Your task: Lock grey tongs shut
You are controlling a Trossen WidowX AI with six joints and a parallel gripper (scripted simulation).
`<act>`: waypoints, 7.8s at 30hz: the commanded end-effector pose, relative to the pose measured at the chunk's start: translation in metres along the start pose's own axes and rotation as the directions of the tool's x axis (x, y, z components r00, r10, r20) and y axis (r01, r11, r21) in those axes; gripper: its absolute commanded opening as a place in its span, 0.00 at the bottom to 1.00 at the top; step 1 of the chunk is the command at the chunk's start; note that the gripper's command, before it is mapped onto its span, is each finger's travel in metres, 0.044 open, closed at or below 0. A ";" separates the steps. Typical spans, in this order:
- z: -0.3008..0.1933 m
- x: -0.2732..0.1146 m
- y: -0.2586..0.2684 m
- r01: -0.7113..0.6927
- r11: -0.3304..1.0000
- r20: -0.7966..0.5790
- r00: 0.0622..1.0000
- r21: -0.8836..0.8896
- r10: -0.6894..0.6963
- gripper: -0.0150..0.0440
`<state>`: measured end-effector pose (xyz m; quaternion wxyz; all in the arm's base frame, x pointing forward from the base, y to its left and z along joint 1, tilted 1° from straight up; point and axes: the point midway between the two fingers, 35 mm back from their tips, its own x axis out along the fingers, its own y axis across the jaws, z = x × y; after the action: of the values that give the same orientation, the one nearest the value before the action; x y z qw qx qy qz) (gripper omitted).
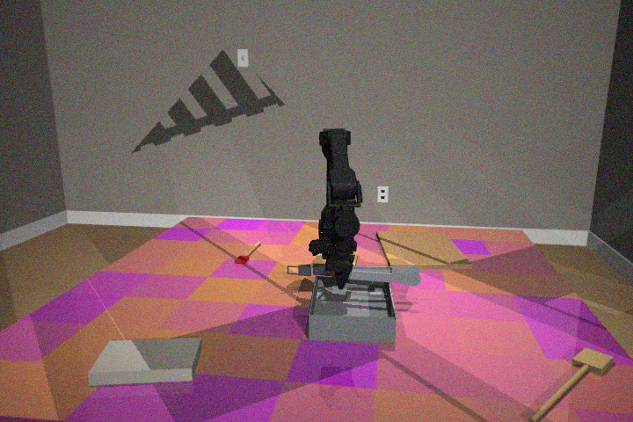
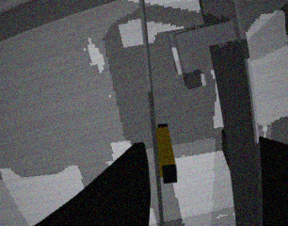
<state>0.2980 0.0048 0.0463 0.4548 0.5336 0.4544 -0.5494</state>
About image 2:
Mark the grey rectangular tray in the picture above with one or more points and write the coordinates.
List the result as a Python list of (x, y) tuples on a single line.
[(74, 97)]

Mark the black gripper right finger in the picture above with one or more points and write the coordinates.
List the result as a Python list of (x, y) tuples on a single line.
[(274, 167)]

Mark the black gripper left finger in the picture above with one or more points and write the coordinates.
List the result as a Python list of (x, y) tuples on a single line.
[(120, 196)]

